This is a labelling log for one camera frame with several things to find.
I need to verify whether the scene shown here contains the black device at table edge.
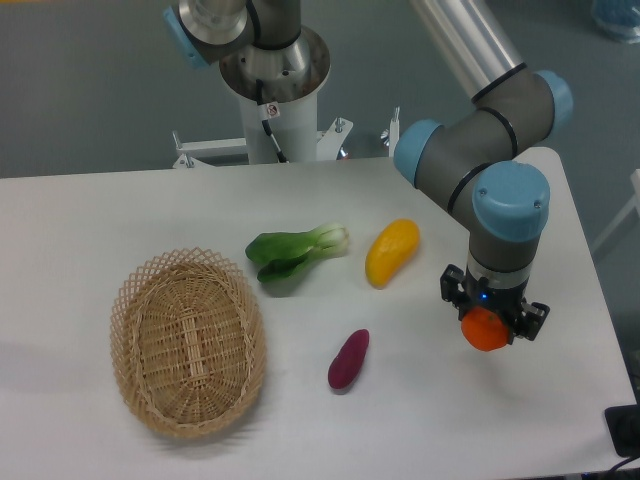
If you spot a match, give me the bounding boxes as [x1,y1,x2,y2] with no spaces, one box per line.
[604,404,639,457]

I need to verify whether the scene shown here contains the yellow mango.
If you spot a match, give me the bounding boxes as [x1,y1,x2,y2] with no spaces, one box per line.
[365,218,420,289]

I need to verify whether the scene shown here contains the orange fruit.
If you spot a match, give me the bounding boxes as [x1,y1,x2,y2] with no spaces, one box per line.
[461,307,509,352]

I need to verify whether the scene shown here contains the blue bag in corner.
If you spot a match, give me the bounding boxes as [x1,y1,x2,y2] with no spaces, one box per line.
[591,0,639,44]

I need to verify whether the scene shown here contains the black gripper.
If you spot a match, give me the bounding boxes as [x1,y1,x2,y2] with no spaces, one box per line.
[440,264,550,341]

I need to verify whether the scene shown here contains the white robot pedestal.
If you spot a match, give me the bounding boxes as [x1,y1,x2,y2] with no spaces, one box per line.
[171,92,402,169]

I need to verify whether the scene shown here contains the black cable on pedestal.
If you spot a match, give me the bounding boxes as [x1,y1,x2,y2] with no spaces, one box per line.
[254,78,290,164]

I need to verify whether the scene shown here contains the woven wicker basket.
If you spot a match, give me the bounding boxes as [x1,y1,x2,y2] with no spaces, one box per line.
[110,248,267,439]

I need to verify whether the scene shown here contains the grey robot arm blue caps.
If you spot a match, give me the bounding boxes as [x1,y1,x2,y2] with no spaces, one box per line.
[163,1,573,344]

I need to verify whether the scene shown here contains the white frame at right edge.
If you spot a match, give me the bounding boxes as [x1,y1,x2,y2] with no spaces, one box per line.
[591,169,639,261]

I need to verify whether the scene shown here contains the green bok choy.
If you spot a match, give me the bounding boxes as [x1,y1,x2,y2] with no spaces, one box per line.
[245,222,349,283]

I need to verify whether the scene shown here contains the purple sweet potato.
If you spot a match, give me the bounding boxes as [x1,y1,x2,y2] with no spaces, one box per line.
[327,329,370,391]

